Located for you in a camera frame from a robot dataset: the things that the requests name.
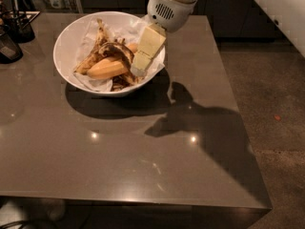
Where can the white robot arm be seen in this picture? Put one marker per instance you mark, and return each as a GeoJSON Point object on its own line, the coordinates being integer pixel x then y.
{"type": "Point", "coordinates": [287, 15]}

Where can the white ceramic bowl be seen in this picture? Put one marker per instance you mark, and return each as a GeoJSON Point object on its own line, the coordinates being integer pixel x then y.
{"type": "Point", "coordinates": [76, 41]}

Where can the dark container with label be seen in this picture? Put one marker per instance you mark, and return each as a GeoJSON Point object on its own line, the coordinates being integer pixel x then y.
{"type": "Point", "coordinates": [9, 51]}

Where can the yellow peeled banana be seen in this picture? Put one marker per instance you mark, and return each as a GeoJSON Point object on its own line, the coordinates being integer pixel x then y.
{"type": "Point", "coordinates": [107, 68]}

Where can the brown spotted banana peel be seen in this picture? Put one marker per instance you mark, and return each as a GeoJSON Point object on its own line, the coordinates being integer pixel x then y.
{"type": "Point", "coordinates": [103, 47]}

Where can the black wire utensil holder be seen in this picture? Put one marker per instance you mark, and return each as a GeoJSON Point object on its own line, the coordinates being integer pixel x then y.
{"type": "Point", "coordinates": [18, 22]}

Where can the white crumpled paper liner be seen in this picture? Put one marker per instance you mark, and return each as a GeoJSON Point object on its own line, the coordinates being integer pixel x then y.
{"type": "Point", "coordinates": [118, 54]}

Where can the dark lower cabinets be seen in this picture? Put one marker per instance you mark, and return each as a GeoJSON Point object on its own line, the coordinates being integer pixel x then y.
{"type": "Point", "coordinates": [242, 19]}

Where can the white rounded gripper body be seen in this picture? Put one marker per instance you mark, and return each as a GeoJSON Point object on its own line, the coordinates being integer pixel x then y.
{"type": "Point", "coordinates": [169, 12]}

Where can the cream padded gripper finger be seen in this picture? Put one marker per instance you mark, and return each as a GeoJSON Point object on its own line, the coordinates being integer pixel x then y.
{"type": "Point", "coordinates": [149, 45]}

